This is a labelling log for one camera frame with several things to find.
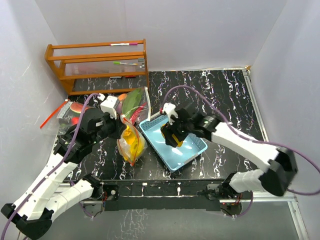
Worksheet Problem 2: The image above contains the watermelon slice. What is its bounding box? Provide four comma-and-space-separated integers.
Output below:
69, 102, 84, 114

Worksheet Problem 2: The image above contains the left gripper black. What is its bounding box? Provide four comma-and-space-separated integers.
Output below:
90, 110, 127, 144

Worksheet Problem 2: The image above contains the yellow starfruit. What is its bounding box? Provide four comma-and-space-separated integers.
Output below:
130, 137, 147, 158

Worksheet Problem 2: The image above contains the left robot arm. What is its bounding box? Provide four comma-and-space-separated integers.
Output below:
0, 108, 126, 240

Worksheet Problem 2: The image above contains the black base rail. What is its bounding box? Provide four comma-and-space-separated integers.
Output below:
74, 178, 253, 212

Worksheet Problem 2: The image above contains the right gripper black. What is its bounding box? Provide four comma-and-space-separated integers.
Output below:
160, 113, 193, 147

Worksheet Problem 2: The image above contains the green pen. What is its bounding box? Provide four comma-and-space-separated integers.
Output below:
113, 61, 139, 66

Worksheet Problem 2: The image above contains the yellow banana bunch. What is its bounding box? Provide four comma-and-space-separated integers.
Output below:
122, 125, 140, 153

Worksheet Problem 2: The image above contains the clear bag orange zipper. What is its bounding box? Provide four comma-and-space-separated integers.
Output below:
117, 114, 148, 166
40, 99, 80, 135

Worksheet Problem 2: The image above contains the yellow mango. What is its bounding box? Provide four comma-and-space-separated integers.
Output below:
160, 122, 185, 148

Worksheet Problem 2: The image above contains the white dotted zip bag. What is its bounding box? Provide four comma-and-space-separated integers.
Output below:
115, 87, 151, 125

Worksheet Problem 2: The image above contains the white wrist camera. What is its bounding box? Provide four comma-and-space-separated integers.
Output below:
97, 93, 119, 120
159, 103, 179, 125

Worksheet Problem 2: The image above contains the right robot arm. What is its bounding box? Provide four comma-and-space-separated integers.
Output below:
159, 103, 298, 199

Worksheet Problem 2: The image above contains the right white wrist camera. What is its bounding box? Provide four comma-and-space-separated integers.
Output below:
159, 103, 179, 125

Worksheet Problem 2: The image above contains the pink white pen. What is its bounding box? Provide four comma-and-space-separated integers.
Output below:
110, 42, 138, 47

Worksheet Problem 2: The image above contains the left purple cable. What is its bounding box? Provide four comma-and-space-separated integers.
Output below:
2, 92, 106, 240

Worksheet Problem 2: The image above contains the red chili pepper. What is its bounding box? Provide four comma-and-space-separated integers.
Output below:
130, 105, 149, 122

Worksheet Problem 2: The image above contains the wooden shelf rack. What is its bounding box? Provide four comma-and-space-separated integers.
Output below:
44, 39, 150, 96

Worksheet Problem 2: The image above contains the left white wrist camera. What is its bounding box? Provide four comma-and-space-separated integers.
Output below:
97, 93, 119, 120

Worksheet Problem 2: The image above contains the light blue plastic basket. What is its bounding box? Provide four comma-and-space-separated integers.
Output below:
139, 113, 208, 173

